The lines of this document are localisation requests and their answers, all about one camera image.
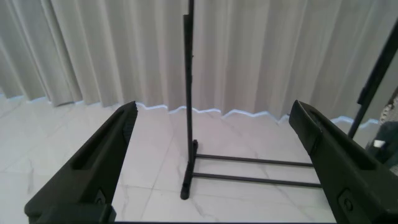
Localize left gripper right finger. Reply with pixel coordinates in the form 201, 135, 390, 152
289, 100, 398, 222

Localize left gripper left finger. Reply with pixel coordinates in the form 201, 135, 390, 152
24, 101, 138, 222

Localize black clothes rack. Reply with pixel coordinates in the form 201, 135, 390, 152
180, 0, 398, 200

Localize white curtain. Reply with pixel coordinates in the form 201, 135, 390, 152
0, 0, 398, 125

